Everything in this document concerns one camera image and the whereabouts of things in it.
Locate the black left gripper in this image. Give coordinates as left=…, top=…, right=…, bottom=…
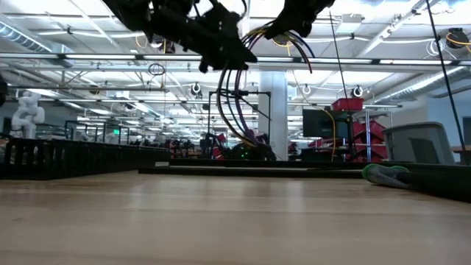
left=146, top=0, right=258, bottom=74

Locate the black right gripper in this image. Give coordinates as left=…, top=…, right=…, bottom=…
left=264, top=0, right=336, bottom=40

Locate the black duct cover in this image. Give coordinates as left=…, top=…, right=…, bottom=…
left=138, top=164, right=365, bottom=180

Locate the black slotted cable duct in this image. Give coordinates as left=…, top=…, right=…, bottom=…
left=0, top=138, right=173, bottom=181

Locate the white building column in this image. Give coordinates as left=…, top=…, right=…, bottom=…
left=257, top=69, right=289, bottom=161

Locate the red storage bin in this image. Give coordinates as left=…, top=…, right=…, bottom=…
left=330, top=97, right=365, bottom=112

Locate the black monitor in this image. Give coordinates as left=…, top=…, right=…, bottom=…
left=302, top=108, right=350, bottom=139

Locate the long ceiling light bar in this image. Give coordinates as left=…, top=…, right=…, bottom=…
left=0, top=52, right=471, bottom=66

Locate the rack of red bins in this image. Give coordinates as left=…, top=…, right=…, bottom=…
left=345, top=119, right=390, bottom=163

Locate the grey mesh office chair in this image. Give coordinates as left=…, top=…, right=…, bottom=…
left=381, top=121, right=457, bottom=166

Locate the black background camera frame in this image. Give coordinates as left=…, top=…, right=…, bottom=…
left=207, top=89, right=272, bottom=148

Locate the black hanging cable loop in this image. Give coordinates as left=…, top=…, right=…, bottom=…
left=147, top=62, right=166, bottom=77

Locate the yellow hanging cable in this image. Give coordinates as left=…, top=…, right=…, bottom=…
left=319, top=106, right=338, bottom=158

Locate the black ceiling cord reel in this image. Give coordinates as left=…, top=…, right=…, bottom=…
left=445, top=27, right=471, bottom=50

